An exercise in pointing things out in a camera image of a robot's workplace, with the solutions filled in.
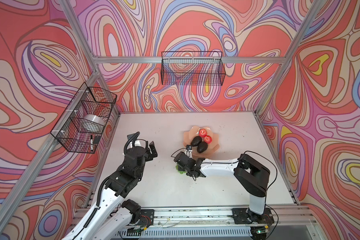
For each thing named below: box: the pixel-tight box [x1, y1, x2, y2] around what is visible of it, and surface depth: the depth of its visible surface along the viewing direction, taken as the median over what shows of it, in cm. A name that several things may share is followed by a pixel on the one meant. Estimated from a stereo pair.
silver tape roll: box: [83, 114, 106, 127], surface depth 74 cm
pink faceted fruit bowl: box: [183, 126, 220, 158], surface depth 100 cm
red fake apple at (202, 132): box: [198, 128, 207, 138], surface depth 101 cm
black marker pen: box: [90, 134, 93, 152], surface depth 73 cm
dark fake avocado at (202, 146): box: [197, 141, 208, 153], surface depth 98 cm
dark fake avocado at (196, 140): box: [190, 135, 202, 147], surface depth 100 cm
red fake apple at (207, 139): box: [203, 135, 213, 144], surface depth 100 cm
